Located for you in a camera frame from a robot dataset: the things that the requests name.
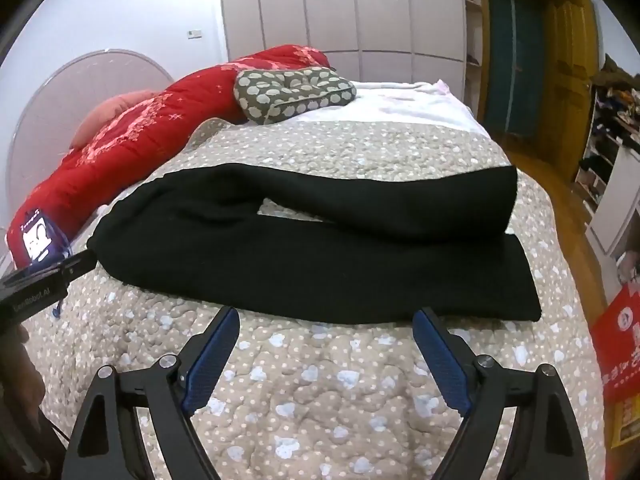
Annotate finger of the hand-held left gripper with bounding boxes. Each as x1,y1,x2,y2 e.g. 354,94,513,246
62,250,99,282

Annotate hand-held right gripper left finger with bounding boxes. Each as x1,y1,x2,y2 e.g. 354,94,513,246
67,306,241,480

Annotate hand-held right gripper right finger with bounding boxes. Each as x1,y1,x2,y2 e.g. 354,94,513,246
412,307,603,480

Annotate black pants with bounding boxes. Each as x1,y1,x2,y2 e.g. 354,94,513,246
86,162,543,325

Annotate person's left hand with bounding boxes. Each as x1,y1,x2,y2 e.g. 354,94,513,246
0,327,46,431

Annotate beige spotted quilted bedspread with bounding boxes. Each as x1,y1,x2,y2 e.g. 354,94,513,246
20,119,608,480

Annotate pink pillow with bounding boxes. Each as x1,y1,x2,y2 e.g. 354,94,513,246
72,91,156,148

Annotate red floral quilt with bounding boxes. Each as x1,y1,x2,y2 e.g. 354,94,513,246
6,45,333,268

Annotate red shopping bag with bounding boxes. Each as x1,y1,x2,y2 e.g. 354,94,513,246
589,280,640,448

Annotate round white headboard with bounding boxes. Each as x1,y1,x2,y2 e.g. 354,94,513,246
5,49,176,261

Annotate white bed sheet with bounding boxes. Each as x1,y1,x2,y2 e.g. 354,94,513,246
295,79,481,133

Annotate white shoe shelf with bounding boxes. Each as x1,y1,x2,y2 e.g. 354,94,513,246
572,55,640,256

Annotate olive spotted pillow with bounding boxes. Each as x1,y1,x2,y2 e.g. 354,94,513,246
234,66,357,125

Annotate yellow wooden door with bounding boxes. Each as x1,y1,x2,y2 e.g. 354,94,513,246
475,0,603,183

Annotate white wardrobe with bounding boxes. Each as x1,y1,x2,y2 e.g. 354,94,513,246
218,0,488,121

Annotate purple badge with blue lanyard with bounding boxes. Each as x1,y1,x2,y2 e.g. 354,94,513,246
20,208,76,318

